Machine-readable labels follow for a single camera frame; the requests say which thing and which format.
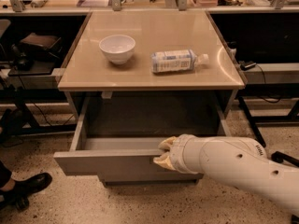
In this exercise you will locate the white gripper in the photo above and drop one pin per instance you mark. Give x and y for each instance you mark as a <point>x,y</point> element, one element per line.
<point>179,153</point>

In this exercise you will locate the grey top drawer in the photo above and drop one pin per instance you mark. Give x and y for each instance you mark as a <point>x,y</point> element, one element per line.
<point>117,139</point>

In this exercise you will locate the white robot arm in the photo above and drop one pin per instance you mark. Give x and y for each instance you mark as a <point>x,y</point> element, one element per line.
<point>238,162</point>

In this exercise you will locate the grey drawer cabinet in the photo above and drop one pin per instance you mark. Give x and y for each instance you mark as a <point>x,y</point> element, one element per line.
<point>89,71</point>

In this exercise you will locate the white paper in drawer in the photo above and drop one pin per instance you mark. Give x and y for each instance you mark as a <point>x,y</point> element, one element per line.
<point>106,94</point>

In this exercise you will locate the clear plastic water bottle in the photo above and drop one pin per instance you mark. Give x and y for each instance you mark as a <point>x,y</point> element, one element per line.
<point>176,61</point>

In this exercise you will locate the black chair caster right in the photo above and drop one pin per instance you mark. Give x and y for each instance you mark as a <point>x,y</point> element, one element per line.
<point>280,157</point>

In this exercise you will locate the white ceramic bowl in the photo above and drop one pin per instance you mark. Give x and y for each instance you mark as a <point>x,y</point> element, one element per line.
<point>118,49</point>

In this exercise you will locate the black power adapter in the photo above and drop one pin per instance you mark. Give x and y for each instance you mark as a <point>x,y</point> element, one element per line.
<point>247,65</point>

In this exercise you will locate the black shoe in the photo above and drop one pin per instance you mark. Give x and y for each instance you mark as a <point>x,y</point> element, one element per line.
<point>15,189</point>

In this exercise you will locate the black office chair base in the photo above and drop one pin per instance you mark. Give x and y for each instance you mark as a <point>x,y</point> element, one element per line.
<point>20,202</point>

